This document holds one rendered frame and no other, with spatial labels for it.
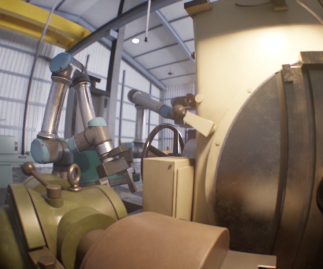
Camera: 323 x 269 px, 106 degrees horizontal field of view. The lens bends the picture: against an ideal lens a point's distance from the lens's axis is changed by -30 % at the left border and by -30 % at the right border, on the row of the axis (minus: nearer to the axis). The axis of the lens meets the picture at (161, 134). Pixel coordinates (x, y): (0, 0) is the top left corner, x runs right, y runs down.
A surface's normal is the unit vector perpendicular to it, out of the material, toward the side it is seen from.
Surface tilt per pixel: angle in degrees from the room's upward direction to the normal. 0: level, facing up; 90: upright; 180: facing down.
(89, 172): 90
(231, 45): 90
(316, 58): 90
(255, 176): 90
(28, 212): 42
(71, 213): 20
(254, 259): 5
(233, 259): 5
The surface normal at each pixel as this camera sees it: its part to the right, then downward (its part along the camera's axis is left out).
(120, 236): -0.20, -0.94
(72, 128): 0.84, -0.01
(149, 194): -0.55, -0.07
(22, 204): 0.48, -0.84
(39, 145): -0.18, 0.06
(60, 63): -0.12, -0.19
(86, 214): 0.00, -1.00
